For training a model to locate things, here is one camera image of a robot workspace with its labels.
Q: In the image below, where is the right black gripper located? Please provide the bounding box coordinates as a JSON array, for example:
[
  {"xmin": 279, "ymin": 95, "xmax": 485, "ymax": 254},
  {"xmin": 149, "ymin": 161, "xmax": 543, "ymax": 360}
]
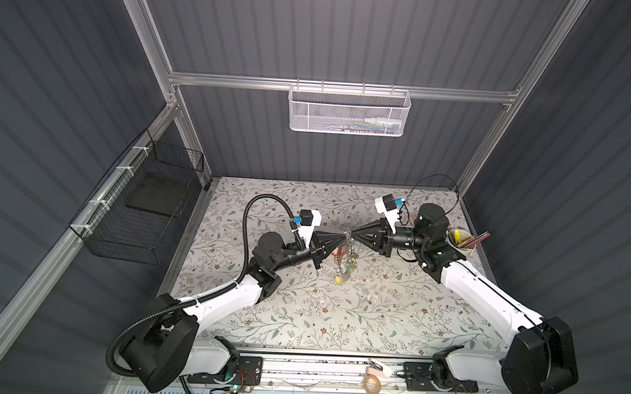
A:
[{"xmin": 350, "ymin": 218, "xmax": 427, "ymax": 262}]

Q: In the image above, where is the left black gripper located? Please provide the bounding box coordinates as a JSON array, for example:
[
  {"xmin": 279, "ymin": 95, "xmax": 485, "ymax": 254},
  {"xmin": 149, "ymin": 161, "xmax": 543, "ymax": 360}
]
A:
[{"xmin": 269, "ymin": 229, "xmax": 343, "ymax": 281}]

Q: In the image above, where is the keyring bunch with grey strap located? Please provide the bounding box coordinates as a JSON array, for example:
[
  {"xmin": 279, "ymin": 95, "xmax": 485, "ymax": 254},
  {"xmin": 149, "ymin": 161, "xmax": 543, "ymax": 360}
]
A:
[{"xmin": 332, "ymin": 231, "xmax": 358, "ymax": 286}]

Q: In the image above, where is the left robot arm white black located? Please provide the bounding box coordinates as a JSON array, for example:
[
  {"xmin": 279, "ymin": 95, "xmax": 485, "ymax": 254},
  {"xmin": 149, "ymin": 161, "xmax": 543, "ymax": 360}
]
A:
[{"xmin": 105, "ymin": 232, "xmax": 347, "ymax": 393}]

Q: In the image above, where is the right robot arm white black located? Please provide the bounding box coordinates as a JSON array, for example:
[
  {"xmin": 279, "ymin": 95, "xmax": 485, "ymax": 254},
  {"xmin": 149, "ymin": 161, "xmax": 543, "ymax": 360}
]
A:
[{"xmin": 351, "ymin": 195, "xmax": 579, "ymax": 394}]

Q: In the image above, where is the floral table mat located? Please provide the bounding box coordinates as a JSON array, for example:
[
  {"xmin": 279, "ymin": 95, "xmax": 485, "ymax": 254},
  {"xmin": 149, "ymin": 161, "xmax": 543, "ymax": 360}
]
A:
[{"xmin": 172, "ymin": 177, "xmax": 506, "ymax": 357}]

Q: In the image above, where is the white pen cup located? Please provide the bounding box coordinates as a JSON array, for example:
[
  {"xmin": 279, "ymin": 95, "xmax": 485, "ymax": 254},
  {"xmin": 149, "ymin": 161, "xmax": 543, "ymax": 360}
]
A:
[{"xmin": 446, "ymin": 227, "xmax": 476, "ymax": 253}]

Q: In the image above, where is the pink pen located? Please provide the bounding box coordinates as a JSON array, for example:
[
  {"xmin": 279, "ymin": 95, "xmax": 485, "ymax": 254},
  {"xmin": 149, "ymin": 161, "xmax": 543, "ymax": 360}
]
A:
[{"xmin": 463, "ymin": 232, "xmax": 491, "ymax": 249}]

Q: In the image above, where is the tape roll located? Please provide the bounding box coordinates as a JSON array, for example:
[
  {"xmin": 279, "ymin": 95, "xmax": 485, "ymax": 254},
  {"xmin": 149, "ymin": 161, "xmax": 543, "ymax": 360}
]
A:
[{"xmin": 363, "ymin": 375, "xmax": 383, "ymax": 394}]

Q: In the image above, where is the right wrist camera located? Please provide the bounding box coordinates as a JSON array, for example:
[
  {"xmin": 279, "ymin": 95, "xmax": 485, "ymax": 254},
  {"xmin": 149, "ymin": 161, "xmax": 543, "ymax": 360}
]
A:
[{"xmin": 374, "ymin": 194, "xmax": 405, "ymax": 234}]

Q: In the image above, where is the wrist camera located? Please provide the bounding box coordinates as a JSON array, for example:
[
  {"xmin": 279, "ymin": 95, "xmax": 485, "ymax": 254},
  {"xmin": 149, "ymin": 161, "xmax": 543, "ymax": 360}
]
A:
[
  {"xmin": 294, "ymin": 209, "xmax": 322, "ymax": 249},
  {"xmin": 374, "ymin": 194, "xmax": 405, "ymax": 234}
]

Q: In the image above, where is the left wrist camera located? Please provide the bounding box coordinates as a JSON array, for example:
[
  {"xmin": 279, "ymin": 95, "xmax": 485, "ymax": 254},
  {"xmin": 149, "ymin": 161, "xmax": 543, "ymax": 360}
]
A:
[{"xmin": 294, "ymin": 209, "xmax": 322, "ymax": 249}]

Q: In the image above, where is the black corrugated cable left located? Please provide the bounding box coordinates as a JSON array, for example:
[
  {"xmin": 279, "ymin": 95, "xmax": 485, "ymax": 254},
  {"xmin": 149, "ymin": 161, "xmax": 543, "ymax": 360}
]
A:
[{"xmin": 102, "ymin": 184, "xmax": 301, "ymax": 394}]

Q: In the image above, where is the white wire mesh basket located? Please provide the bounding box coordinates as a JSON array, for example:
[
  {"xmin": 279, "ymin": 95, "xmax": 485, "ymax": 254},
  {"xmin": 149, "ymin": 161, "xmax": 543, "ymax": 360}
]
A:
[{"xmin": 287, "ymin": 84, "xmax": 412, "ymax": 138}]

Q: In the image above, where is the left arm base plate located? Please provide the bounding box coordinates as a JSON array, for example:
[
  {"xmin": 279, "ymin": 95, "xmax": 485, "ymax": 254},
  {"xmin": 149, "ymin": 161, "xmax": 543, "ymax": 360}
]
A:
[{"xmin": 186, "ymin": 355, "xmax": 264, "ymax": 386}]

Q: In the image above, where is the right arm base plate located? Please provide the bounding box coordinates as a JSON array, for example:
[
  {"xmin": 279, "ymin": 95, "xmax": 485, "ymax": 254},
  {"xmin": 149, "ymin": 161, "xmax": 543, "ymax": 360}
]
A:
[{"xmin": 395, "ymin": 361, "xmax": 479, "ymax": 394}]

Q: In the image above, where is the black wire basket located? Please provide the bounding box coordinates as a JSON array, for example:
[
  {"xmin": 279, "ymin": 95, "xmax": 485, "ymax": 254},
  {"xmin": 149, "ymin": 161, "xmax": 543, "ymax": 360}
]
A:
[{"xmin": 69, "ymin": 131, "xmax": 205, "ymax": 266}]

